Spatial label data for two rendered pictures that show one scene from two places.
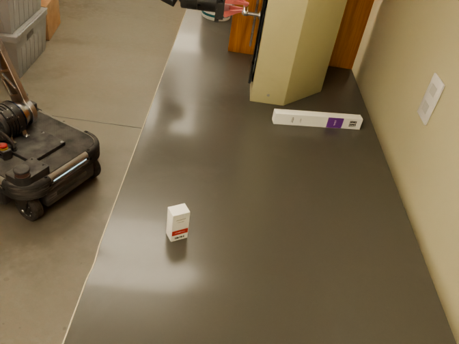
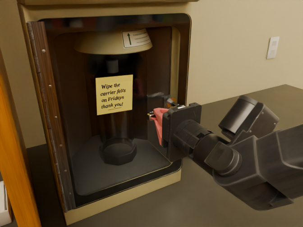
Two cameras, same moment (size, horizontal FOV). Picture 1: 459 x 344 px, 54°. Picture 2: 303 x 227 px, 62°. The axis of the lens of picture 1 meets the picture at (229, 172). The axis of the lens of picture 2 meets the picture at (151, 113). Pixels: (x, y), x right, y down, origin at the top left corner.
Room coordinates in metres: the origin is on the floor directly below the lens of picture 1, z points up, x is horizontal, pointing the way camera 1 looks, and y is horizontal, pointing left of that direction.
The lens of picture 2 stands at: (1.63, 0.45, 1.43)
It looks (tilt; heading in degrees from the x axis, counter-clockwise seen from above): 25 degrees down; 244
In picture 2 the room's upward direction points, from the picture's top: straight up
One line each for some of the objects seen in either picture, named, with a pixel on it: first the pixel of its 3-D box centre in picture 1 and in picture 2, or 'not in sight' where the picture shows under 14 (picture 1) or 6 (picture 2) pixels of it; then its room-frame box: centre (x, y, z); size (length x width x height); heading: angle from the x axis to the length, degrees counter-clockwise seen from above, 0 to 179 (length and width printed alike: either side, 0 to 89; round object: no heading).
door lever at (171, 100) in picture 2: (251, 9); (163, 109); (1.39, 0.02, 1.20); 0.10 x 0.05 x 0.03; 3
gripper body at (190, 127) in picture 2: (210, 1); (192, 138); (1.40, 0.15, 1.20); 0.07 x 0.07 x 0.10; 5
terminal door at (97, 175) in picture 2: (260, 7); (127, 115); (1.46, -0.01, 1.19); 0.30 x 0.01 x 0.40; 3
